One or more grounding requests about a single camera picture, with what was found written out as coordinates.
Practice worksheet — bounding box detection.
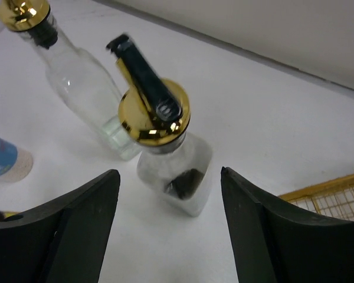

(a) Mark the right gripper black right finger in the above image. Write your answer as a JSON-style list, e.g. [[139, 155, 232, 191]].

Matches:
[[221, 167, 354, 282]]

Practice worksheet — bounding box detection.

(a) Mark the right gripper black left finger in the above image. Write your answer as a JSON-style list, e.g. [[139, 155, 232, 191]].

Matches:
[[0, 169, 120, 282]]

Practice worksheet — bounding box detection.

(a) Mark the short glass cruet gold spout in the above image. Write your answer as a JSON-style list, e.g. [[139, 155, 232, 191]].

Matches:
[[106, 34, 212, 217]]

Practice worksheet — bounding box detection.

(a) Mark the tall glass cruet gold spout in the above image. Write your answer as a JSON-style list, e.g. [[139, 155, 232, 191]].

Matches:
[[0, 1, 140, 161]]

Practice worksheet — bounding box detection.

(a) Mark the white bottle blue label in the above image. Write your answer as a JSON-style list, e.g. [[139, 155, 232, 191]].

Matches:
[[0, 138, 33, 182]]

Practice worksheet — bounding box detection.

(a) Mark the gold wire basket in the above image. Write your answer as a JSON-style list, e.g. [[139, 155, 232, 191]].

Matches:
[[279, 174, 354, 221]]

